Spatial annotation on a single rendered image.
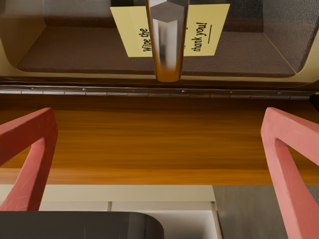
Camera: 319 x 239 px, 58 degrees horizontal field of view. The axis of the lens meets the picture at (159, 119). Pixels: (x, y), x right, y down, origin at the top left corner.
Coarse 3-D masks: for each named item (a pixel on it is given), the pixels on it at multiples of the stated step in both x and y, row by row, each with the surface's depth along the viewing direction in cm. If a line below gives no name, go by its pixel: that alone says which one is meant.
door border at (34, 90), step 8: (0, 88) 35; (8, 88) 35; (16, 88) 35; (24, 88) 35; (32, 88) 34; (40, 88) 35; (48, 88) 35; (56, 88) 34; (64, 88) 34; (72, 88) 34; (80, 88) 34; (88, 88) 34; (96, 88) 34; (104, 88) 34; (112, 88) 34; (120, 88) 34; (128, 88) 34; (136, 88) 34; (144, 88) 34; (152, 88) 34; (160, 88) 35; (152, 96) 36; (160, 96) 36; (168, 96) 36; (192, 96) 37; (200, 96) 37; (208, 96) 37; (232, 96) 37; (240, 96) 37; (248, 96) 37; (272, 96) 37; (280, 96) 37; (288, 96) 37
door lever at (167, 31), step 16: (160, 0) 9; (176, 0) 9; (160, 16) 10; (176, 16) 10; (160, 32) 12; (176, 32) 12; (160, 48) 13; (176, 48) 13; (160, 64) 15; (176, 64) 15; (160, 80) 17; (176, 80) 17
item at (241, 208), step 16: (224, 192) 96; (240, 192) 80; (256, 192) 68; (272, 192) 60; (224, 208) 96; (240, 208) 80; (256, 208) 68; (272, 208) 60; (224, 224) 95; (240, 224) 79; (256, 224) 68; (272, 224) 60
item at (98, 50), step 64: (0, 0) 18; (64, 0) 18; (128, 0) 18; (192, 0) 18; (256, 0) 18; (0, 64) 28; (64, 64) 28; (128, 64) 28; (192, 64) 27; (256, 64) 27
